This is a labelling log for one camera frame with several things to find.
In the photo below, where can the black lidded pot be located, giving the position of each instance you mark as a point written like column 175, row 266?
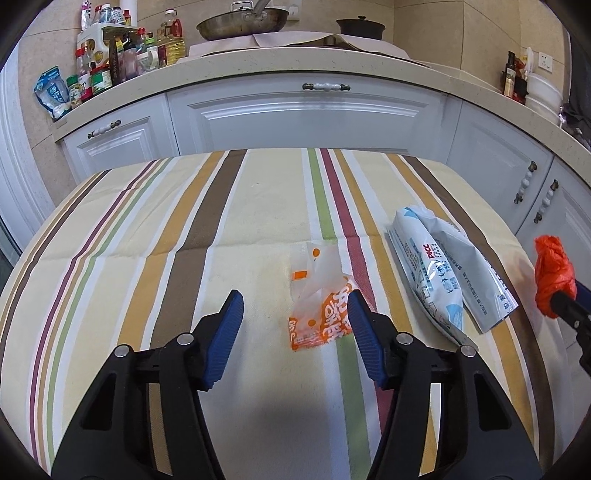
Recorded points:
column 362, row 27

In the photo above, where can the white condiment rack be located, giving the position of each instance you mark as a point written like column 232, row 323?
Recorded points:
column 109, row 53

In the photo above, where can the dark sauce bottle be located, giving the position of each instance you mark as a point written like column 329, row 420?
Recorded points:
column 510, row 75

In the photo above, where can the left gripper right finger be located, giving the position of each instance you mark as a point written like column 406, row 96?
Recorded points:
column 481, row 434

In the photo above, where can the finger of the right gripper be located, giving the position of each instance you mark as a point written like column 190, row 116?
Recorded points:
column 575, row 312

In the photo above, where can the red plastic bag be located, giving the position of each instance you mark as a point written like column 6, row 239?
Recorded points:
column 554, row 272

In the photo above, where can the drawer handle centre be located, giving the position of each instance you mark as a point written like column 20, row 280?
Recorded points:
column 326, row 87

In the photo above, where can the small orange clear wrapper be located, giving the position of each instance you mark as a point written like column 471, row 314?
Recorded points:
column 320, row 291

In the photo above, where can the wall power socket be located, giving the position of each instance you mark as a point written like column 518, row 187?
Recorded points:
column 545, row 62

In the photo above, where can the cabinet door handle right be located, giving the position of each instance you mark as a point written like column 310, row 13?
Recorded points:
column 546, row 202

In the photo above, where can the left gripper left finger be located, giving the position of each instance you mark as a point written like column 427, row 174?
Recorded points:
column 109, row 436

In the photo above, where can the white stacked bowls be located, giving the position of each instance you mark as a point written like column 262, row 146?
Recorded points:
column 544, row 98

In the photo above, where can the drawer handle left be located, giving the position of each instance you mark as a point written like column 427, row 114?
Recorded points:
column 104, row 129

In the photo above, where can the metal wok pan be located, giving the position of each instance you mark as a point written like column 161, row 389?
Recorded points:
column 258, row 18

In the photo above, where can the cabinet door handle left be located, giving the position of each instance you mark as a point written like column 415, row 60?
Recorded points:
column 525, row 182

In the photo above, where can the cooking oil bottle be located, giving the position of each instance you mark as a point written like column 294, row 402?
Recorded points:
column 170, row 39

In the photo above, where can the blue snack bag on counter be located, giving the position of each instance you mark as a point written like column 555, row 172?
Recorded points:
column 52, row 93

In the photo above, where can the striped tablecloth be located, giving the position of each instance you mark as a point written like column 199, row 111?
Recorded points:
column 137, row 255

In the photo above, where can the drawer handle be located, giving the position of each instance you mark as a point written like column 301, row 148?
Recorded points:
column 104, row 129
column 326, row 87

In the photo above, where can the cabinet door handle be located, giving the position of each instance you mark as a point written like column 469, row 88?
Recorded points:
column 525, row 182
column 546, row 202

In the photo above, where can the blue white foil pouch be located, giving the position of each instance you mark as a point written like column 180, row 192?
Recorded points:
column 448, row 274

